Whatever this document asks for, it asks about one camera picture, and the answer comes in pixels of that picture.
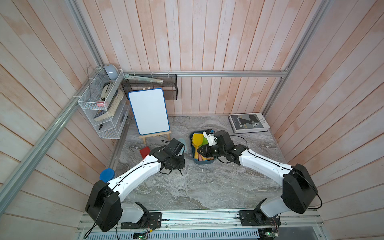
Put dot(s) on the blue lid pen jar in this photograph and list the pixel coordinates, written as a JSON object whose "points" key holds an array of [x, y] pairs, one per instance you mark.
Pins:
{"points": [[107, 175]]}

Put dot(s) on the white wire mesh shelf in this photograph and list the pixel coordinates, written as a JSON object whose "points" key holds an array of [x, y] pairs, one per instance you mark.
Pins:
{"points": [[105, 104]]}

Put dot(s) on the grey blue trowel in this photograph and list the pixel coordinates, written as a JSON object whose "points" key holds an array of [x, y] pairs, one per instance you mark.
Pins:
{"points": [[184, 149]]}

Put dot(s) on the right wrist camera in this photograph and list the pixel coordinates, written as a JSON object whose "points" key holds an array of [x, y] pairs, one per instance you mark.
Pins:
{"points": [[209, 135]]}

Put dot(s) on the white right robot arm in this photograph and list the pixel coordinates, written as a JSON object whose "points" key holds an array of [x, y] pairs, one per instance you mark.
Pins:
{"points": [[299, 189]]}

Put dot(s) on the teal plastic storage box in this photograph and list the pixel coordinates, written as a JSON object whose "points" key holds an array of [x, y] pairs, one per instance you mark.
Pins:
{"points": [[204, 161]]}

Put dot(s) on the blue framed whiteboard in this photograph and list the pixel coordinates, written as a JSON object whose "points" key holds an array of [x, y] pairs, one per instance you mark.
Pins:
{"points": [[150, 111]]}

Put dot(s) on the yellow plastic scoop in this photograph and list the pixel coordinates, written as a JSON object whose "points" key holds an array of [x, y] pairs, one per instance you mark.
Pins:
{"points": [[197, 141]]}

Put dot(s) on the black and white book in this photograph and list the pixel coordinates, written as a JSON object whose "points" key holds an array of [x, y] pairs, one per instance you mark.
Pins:
{"points": [[248, 123]]}

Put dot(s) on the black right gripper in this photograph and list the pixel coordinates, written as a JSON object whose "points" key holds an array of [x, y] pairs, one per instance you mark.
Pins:
{"points": [[205, 150]]}

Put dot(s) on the black wire basket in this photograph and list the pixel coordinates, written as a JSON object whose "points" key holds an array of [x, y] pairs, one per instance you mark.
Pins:
{"points": [[139, 82]]}

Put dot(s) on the red shovel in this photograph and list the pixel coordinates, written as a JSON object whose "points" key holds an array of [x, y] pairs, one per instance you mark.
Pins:
{"points": [[145, 152]]}

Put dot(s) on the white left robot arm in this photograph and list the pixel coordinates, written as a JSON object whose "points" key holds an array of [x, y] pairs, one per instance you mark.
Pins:
{"points": [[104, 205]]}

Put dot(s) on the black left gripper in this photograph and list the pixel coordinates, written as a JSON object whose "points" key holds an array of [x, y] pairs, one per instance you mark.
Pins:
{"points": [[181, 165]]}

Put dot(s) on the green trowel with wooden handle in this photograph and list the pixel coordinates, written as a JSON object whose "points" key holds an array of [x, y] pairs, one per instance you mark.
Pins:
{"points": [[205, 141]]}

